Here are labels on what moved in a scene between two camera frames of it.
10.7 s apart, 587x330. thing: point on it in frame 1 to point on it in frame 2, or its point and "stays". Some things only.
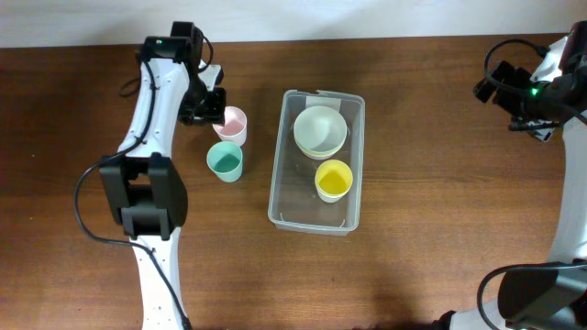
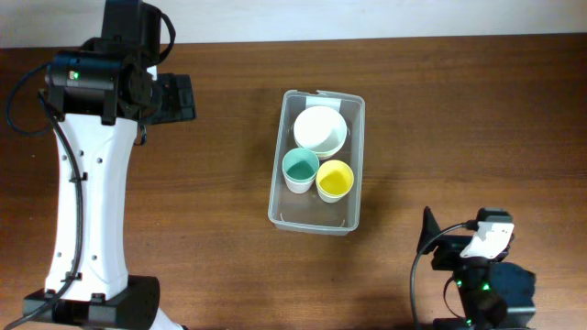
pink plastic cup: (234, 127) to (299, 181)
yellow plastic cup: (333, 178) stays
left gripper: (215, 115) to (180, 99)
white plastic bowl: (319, 132) stays
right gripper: (538, 129) to (453, 246)
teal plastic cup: (225, 159) to (300, 164)
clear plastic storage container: (316, 162) stays
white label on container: (327, 102) stays
